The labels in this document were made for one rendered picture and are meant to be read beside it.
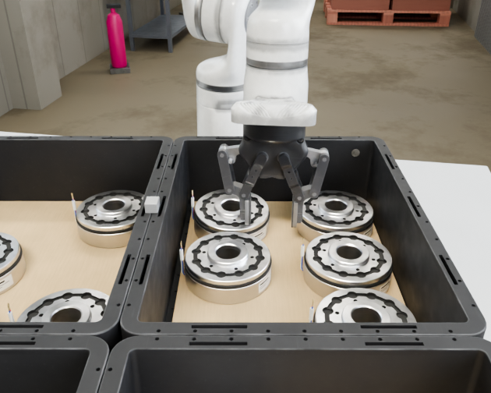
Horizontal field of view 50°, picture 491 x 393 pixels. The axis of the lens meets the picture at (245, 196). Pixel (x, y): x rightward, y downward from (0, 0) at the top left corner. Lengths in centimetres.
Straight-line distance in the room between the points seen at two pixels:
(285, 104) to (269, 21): 9
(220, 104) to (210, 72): 5
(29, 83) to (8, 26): 37
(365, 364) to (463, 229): 64
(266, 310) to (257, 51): 28
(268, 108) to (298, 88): 5
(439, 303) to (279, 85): 28
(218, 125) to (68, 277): 36
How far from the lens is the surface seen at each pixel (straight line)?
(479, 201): 116
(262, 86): 59
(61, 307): 58
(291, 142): 63
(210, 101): 87
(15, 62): 378
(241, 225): 68
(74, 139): 79
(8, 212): 84
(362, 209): 73
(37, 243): 75
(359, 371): 44
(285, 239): 71
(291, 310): 60
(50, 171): 83
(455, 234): 103
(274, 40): 58
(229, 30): 82
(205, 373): 44
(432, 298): 55
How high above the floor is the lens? 123
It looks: 30 degrees down
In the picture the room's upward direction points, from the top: straight up
